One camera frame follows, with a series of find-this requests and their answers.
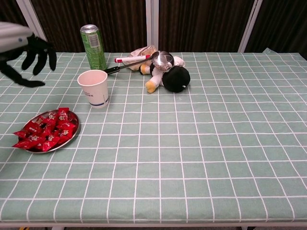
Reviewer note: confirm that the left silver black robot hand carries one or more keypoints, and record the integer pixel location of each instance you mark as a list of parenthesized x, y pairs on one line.
[(14, 36)]

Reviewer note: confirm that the red candy pile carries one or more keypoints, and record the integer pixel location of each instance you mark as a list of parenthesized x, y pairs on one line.
[(48, 134)]

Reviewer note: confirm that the white paper cup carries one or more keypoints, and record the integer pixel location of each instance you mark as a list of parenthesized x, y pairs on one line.
[(96, 93)]

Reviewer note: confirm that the round steel plate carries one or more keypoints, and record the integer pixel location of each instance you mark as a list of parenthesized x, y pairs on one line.
[(74, 124)]

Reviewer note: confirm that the dark brown partition screen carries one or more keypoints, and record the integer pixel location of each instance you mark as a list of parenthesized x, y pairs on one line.
[(67, 24), (204, 24), (283, 24), (9, 12)]

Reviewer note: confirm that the green drink can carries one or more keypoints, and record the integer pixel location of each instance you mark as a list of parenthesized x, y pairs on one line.
[(94, 50)]

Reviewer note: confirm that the red white marker pen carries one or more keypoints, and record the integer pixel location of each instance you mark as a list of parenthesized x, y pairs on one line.
[(129, 58)]

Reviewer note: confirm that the clear snack bag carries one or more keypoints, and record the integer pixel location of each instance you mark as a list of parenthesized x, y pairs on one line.
[(144, 51)]

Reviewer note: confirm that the black white penguin plush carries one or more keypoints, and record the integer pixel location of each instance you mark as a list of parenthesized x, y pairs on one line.
[(176, 79)]

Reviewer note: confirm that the green checked tablecloth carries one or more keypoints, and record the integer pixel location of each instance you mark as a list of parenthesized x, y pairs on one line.
[(192, 143)]

